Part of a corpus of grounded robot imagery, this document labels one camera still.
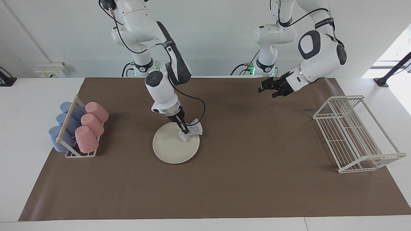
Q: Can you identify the clear plastic wrapper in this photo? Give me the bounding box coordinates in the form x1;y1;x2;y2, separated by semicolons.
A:
178;118;204;142

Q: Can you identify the cream round plate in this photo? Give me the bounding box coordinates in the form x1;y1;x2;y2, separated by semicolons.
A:
152;121;200;164

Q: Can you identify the pink plastic cup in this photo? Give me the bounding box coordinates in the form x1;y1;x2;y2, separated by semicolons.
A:
81;114;105;138
75;126;99;153
85;102;109;124

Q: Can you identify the brown table mat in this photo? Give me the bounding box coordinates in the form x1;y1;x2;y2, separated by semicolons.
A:
18;77;411;222

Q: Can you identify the cup holder rack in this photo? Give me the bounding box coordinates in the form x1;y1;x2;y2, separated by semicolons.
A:
56;95;105;158

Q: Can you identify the black angled stand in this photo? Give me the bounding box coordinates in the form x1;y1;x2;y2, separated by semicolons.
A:
374;51;411;87

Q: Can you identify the blue plastic cup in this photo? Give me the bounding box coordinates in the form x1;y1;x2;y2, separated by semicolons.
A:
60;102;84;122
48;126;77;153
56;113;81;135

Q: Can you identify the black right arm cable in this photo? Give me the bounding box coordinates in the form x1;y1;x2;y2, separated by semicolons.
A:
99;0;206;127

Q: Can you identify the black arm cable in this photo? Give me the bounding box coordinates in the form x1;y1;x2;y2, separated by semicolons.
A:
277;0;337;43
99;0;206;127

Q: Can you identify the black left base cable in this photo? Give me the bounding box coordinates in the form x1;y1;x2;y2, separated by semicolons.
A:
230;48;261;77

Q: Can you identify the black base cable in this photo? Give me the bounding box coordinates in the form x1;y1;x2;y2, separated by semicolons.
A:
230;48;261;77
121;62;135;77

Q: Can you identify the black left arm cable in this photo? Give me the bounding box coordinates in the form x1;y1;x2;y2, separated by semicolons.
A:
277;0;337;43

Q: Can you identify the black right base cable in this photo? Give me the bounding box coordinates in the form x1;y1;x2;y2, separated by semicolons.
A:
121;62;135;77

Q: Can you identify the white wire dish rack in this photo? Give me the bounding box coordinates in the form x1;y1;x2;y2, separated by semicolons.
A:
313;95;407;174

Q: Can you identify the white wall socket box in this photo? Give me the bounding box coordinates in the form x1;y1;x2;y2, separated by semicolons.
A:
34;63;66;78

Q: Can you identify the black table clamp mount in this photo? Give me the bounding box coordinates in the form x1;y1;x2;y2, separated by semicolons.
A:
0;66;17;87

